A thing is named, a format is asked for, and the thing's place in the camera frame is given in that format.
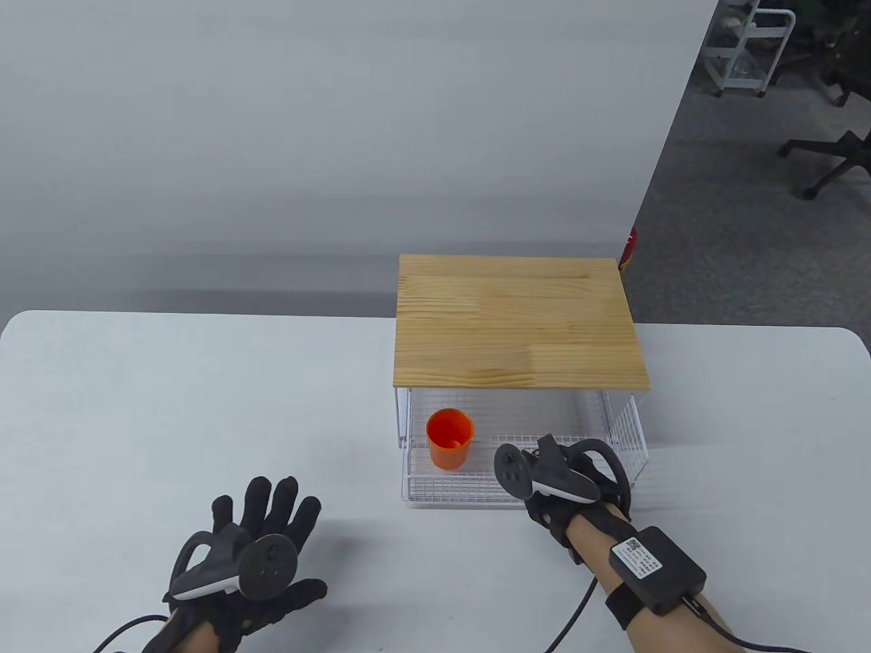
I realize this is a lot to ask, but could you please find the black right glove cable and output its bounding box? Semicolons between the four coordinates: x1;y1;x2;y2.
544;577;599;653

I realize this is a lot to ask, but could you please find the black glove cable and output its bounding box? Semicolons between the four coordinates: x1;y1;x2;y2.
92;614;169;653
544;577;599;653

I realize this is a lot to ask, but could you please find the black sensor box cable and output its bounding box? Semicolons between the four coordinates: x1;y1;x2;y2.
680;594;807;653

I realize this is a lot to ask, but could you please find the person's left forearm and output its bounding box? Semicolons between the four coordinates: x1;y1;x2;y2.
143;616;220;653

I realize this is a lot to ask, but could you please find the orange plastic cup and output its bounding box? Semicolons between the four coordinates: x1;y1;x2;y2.
426;408;476;470

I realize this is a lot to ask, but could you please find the black wrist sensor box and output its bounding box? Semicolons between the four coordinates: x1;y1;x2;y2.
608;526;707;615

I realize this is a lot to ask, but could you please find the person's right forearm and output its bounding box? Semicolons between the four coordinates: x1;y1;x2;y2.
565;517;742;653

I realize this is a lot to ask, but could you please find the black left glove cable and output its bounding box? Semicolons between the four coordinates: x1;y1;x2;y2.
92;614;169;653

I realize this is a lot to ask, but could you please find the black hand controller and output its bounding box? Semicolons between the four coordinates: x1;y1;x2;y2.
168;527;299;603
494;434;635;519

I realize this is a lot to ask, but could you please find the black right hand controller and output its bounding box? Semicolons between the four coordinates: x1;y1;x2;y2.
494;434;635;519

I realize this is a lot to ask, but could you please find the person's left hand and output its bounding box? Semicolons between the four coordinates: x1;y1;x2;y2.
162;476;329;638

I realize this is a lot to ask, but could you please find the black office chair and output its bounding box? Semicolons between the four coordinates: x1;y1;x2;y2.
778;129;871;200
813;0;871;107

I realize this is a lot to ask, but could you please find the wooden top board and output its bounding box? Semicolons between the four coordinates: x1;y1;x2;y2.
393;254;651;450

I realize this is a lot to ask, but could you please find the white mesh sliding drawer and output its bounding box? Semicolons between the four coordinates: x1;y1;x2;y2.
401;389;647;507

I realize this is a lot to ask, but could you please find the black left hand controller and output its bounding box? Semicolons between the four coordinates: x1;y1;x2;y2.
168;527;299;603

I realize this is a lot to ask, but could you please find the person's right hand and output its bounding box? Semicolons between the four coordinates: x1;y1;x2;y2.
524;469;635;567

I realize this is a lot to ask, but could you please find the white rolling cart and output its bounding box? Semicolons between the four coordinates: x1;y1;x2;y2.
701;0;797;99

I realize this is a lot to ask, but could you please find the black wrist strap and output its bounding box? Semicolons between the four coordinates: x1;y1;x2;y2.
604;580;646;631

